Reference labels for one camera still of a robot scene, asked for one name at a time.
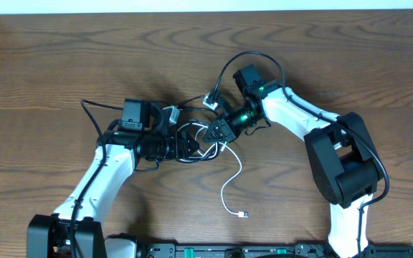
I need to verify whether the white cable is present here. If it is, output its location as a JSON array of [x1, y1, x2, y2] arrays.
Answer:
[[176, 121, 250, 219]]

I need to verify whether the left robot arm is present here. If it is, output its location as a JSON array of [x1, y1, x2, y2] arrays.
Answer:
[[27, 99, 199, 257]]

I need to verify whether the right camera cable black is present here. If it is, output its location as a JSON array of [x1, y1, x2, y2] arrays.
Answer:
[[209, 50, 390, 258]]

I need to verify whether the camera cable black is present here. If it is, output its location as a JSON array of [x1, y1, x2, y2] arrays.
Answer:
[[68, 99, 125, 258], [209, 50, 390, 258]]

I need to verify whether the left camera cable black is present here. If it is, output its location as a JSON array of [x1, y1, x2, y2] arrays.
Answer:
[[68, 99, 125, 258]]

